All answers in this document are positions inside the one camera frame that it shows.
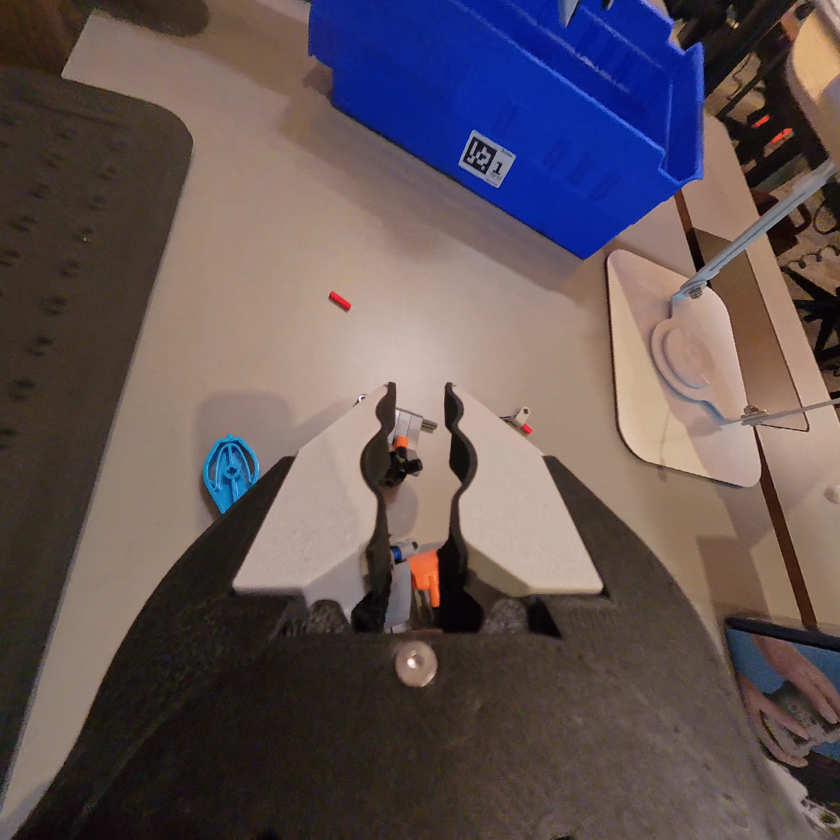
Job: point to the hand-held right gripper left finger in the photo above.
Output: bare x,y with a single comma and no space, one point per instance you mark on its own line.
302,525

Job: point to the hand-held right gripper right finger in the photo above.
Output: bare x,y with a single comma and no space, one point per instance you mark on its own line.
531,525

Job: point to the grey orange brick assembly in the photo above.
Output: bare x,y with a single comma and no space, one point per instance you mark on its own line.
410,423

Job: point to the orange grey toy robot arm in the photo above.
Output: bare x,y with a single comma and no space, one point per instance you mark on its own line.
423,568

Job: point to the light blue brick separator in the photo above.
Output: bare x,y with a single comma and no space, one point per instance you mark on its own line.
229,469

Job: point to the white connector with red axle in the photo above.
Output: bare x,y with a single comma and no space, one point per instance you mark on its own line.
523,417

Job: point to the blue storage bin with tag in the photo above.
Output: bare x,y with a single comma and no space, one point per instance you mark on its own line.
459,85

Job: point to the white stand base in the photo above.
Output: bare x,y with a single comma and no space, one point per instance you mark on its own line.
656,407

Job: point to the small red axle pin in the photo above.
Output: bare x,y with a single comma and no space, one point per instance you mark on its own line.
340,300

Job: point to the blue robot kit box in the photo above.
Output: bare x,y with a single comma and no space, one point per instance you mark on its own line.
781,689

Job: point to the black dimpled mat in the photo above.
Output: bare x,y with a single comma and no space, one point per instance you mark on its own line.
72,262

